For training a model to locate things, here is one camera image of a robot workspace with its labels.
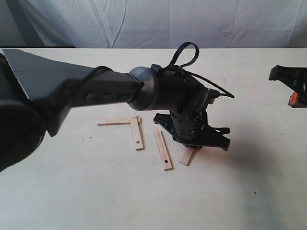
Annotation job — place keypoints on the horizontal wooden stick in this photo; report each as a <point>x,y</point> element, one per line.
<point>163,152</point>
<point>114,121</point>

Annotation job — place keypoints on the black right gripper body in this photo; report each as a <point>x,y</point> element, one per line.
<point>293,77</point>

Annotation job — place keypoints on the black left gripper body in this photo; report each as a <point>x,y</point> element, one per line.
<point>189,126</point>

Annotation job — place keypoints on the white backdrop curtain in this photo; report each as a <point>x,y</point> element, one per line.
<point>153,23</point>

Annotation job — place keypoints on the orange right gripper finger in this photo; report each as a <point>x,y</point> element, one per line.
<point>296,100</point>

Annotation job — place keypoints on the vertical wooden stick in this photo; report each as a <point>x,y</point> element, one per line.
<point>137,138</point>
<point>187,156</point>

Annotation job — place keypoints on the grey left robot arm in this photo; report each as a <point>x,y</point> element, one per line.
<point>37,93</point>

